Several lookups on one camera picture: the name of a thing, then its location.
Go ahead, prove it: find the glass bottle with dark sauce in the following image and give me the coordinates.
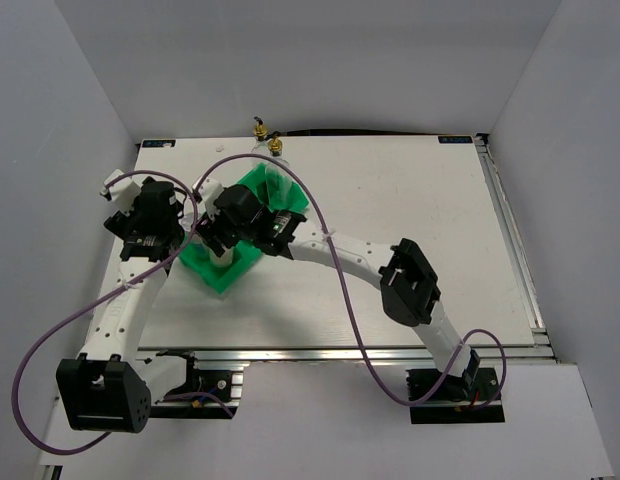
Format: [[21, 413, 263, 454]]
[[251, 116, 270, 156]]

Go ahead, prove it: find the aluminium table frame rail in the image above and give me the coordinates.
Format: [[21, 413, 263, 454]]
[[473, 133, 557, 363]]

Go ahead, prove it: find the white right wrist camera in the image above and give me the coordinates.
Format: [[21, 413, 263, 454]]
[[192, 177, 224, 218]]

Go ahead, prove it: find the left blue logo sticker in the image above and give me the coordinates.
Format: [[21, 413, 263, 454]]
[[141, 139, 176, 149]]

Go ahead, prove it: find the white shaker blue label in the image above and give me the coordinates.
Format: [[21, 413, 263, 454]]
[[180, 212, 199, 233]]

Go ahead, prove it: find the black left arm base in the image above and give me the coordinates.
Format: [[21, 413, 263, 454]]
[[143, 350, 239, 420]]

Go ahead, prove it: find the green three-compartment plastic bin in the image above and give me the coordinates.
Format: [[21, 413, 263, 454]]
[[179, 163, 309, 294]]

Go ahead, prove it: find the blue logo sticker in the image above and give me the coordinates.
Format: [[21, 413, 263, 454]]
[[437, 135, 474, 145], [141, 139, 176, 149]]

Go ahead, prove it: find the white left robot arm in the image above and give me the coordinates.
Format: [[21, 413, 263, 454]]
[[56, 178, 202, 433]]

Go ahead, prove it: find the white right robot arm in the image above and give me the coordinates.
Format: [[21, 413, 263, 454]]
[[197, 179, 479, 399]]

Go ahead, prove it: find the clear glass bottle gold spout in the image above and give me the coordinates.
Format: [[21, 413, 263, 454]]
[[265, 131, 292, 209]]

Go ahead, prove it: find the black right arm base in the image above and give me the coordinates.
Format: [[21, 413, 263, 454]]
[[409, 367, 506, 425]]

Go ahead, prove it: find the right blue logo sticker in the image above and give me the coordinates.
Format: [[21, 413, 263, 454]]
[[437, 135, 474, 145]]

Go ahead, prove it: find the white shaker silver lid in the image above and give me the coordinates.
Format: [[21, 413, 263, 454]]
[[208, 248, 235, 269]]

